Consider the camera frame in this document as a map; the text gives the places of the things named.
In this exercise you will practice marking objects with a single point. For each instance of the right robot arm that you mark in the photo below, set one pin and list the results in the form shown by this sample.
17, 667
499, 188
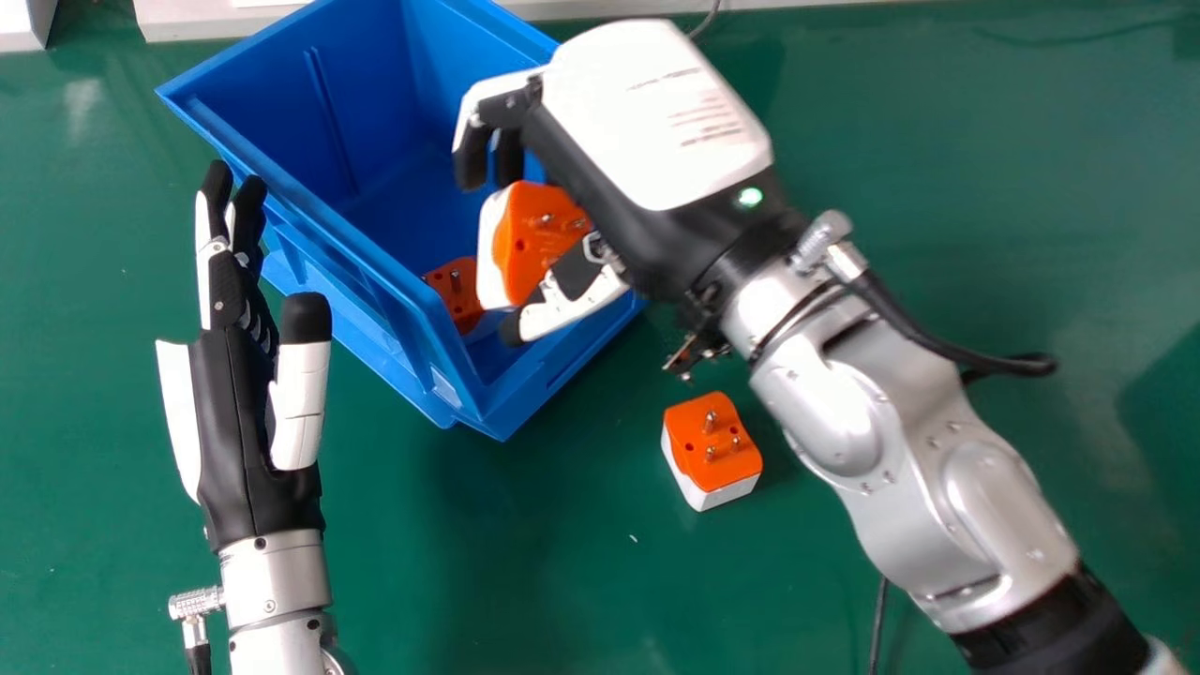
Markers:
928, 450

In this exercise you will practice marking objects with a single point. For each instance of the white-and-orange plug adapter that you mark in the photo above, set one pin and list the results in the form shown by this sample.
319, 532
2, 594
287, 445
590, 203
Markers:
711, 450
525, 239
457, 292

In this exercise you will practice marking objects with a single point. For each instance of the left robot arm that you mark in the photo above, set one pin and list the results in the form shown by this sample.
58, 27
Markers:
272, 600

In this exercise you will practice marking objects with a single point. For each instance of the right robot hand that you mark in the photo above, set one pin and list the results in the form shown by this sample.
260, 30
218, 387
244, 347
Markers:
647, 159

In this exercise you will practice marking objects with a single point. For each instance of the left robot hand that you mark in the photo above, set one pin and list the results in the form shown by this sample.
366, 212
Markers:
230, 441

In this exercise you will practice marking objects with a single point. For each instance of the blue plastic bin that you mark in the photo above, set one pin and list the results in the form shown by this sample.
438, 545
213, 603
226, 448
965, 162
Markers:
375, 206

